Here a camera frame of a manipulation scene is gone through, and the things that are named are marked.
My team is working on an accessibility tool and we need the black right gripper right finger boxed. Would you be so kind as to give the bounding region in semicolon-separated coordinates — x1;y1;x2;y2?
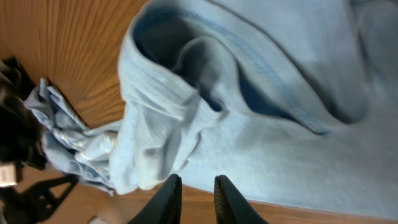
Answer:
214;175;268;224

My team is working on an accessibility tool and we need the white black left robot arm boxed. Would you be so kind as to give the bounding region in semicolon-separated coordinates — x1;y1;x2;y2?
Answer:
1;58;78;223

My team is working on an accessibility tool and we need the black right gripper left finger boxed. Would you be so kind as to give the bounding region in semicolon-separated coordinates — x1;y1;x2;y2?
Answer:
128;174;182;224

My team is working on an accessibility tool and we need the light blue printed t-shirt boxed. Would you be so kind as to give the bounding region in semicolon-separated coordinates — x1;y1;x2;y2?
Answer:
24;0;397;219

